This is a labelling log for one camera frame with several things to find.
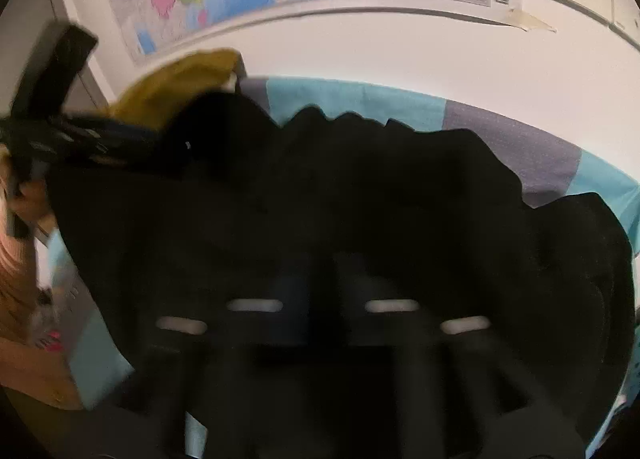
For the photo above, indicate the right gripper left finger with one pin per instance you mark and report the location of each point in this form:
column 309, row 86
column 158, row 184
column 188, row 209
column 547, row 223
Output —
column 221, row 361

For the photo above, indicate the teal grey patterned bedsheet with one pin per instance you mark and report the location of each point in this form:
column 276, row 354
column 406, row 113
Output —
column 400, row 109

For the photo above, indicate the left forearm pink sleeve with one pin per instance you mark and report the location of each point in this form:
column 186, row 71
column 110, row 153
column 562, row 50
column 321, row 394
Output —
column 38, row 372

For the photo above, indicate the person's left hand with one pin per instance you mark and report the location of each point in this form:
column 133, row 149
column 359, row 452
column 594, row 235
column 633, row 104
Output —
column 30, row 204

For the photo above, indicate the mustard yellow folded garment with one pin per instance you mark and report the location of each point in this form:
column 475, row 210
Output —
column 153, row 100

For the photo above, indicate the black coat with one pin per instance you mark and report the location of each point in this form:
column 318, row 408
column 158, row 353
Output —
column 340, row 263

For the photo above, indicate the grey wooden door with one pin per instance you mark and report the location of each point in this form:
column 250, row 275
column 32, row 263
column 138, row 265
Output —
column 29, row 29

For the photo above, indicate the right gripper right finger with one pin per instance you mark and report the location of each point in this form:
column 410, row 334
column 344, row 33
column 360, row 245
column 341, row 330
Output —
column 450, row 389

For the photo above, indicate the middle white wall socket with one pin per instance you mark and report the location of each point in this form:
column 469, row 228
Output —
column 626, row 20

